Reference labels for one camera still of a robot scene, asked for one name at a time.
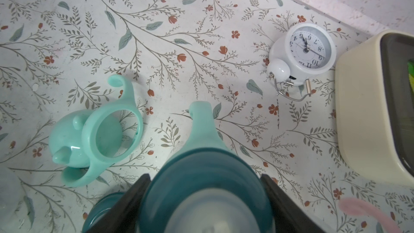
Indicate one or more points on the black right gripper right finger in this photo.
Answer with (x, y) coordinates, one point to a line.
(288, 217)

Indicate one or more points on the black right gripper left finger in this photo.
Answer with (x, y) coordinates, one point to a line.
(118, 212)

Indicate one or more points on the clear bottle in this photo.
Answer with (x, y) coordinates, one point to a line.
(12, 195)

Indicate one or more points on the cream box green lid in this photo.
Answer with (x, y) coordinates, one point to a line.
(374, 93)

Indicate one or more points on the white small alarm clock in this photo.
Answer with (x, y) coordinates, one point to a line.
(304, 52)

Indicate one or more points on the floral table mat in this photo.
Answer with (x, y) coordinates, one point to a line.
(56, 58)

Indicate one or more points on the mint cap with handle ring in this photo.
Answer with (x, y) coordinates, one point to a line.
(87, 142)

